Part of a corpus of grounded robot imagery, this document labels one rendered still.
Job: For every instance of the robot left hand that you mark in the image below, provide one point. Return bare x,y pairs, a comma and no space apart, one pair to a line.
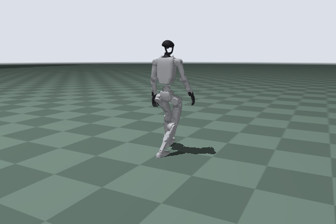
153,101

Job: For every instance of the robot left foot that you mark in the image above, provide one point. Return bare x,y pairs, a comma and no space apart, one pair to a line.
172,141

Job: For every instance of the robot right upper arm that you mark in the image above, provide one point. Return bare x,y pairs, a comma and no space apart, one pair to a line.
179,64

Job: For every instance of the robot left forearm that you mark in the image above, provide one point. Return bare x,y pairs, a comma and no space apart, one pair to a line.
154,88

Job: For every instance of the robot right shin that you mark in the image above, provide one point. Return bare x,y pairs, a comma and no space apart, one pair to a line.
167,138

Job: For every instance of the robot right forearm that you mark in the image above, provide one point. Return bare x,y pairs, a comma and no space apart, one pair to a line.
187,85

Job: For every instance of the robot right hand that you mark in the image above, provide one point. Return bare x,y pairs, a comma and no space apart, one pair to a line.
192,97

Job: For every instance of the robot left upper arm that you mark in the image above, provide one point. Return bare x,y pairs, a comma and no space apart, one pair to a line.
154,70

